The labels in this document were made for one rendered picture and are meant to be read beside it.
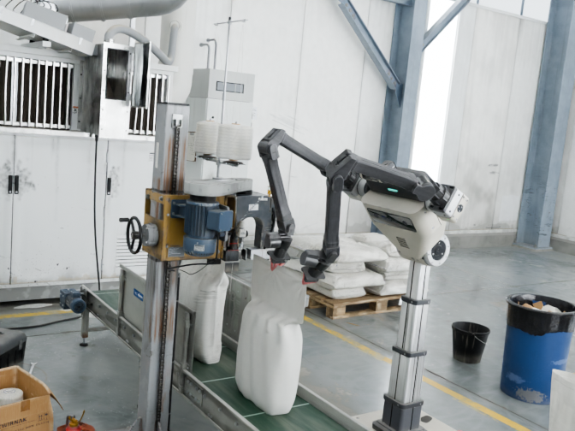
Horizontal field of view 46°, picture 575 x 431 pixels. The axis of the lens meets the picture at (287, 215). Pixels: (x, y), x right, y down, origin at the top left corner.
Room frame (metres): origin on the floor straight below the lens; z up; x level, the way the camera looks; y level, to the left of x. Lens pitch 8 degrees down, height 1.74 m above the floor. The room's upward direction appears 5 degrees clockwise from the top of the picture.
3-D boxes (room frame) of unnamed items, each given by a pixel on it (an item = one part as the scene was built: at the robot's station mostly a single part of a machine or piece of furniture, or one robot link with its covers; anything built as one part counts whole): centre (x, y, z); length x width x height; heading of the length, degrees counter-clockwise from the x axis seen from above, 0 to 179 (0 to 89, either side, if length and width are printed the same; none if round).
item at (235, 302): (3.98, 0.27, 0.54); 1.05 x 0.02 x 0.41; 35
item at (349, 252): (6.12, -0.61, 0.56); 0.66 x 0.42 x 0.15; 125
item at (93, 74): (5.39, 1.53, 1.82); 0.51 x 0.27 x 0.71; 35
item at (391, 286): (6.48, -1.10, 0.20); 0.67 x 0.43 x 0.15; 125
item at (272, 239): (3.02, 0.03, 1.21); 0.11 x 0.09 x 0.12; 124
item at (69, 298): (4.52, 1.41, 0.35); 0.30 x 0.15 x 0.15; 35
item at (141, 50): (5.14, 1.20, 1.95); 0.30 x 0.01 x 0.48; 35
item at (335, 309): (6.46, -0.72, 0.07); 1.20 x 0.82 x 0.14; 127
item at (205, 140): (3.32, 0.42, 1.61); 0.15 x 0.14 x 0.17; 35
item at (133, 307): (3.67, 0.72, 0.54); 1.05 x 0.02 x 0.41; 35
